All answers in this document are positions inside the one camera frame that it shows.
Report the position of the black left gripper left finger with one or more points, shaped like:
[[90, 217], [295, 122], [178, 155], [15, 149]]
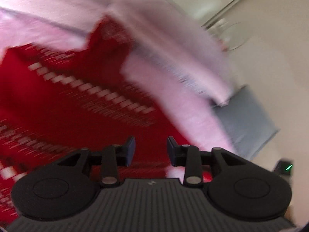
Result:
[[69, 185]]

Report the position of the pink pillow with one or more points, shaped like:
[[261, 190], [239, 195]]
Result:
[[178, 44], [60, 24]]

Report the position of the right pink pillow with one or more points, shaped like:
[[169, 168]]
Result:
[[178, 44]]

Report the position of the grey cushion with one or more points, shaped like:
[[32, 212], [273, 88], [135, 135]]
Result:
[[247, 123]]

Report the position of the red patterned knit sweater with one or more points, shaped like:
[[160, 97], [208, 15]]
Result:
[[72, 106]]

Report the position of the left pink pillow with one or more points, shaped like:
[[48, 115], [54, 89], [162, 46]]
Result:
[[60, 24]]

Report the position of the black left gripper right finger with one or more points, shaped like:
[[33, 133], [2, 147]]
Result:
[[233, 185]]

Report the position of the round mirror on stand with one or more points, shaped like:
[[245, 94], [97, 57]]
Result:
[[233, 35]]

